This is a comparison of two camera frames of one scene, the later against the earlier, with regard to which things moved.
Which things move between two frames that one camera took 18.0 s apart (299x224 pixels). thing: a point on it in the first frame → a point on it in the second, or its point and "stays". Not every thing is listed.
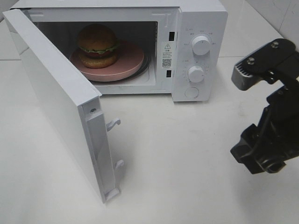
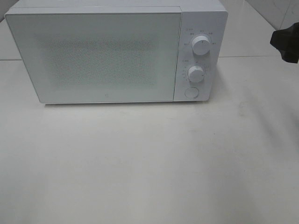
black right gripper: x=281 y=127 → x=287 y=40
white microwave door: x=77 y=104 → x=100 y=54
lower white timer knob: x=195 y=74 stays
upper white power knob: x=201 y=45 stays
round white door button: x=191 y=92 stays
